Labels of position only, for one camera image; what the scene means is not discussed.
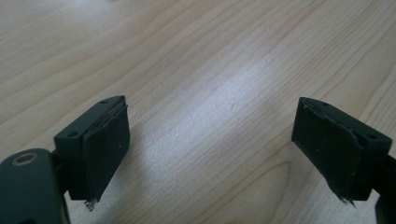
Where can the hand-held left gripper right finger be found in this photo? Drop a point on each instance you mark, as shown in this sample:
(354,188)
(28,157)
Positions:
(336,146)

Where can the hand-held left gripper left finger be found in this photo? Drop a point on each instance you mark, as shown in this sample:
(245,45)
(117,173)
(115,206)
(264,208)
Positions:
(99,149)

